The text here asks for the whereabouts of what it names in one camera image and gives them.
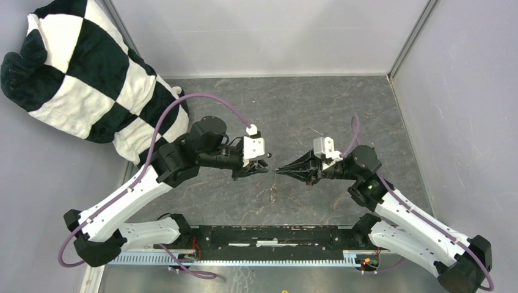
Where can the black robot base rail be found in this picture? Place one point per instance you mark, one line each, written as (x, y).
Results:
(209, 237)

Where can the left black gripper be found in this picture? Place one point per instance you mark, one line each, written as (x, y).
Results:
(250, 170)

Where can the silver toothed metal strip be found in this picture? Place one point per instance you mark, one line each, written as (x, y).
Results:
(276, 257)

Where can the black white checkered blanket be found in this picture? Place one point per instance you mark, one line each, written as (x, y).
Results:
(75, 73)

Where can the aluminium corner post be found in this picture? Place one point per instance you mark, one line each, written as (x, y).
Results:
(412, 38)
(113, 14)

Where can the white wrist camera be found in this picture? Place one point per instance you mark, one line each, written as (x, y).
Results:
(324, 149)
(253, 146)

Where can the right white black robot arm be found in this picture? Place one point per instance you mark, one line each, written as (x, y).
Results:
(460, 263)

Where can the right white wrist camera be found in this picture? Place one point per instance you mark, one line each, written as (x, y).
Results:
(324, 149)

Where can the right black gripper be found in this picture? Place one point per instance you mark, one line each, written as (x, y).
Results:
(306, 168)

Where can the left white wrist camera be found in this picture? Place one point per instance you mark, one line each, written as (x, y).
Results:
(253, 146)

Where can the left aluminium corner post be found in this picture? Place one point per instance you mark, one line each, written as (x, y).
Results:
(113, 14)

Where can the right aluminium corner post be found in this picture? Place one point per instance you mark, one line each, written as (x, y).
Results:
(412, 38)

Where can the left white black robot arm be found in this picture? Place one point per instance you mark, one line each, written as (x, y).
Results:
(103, 231)

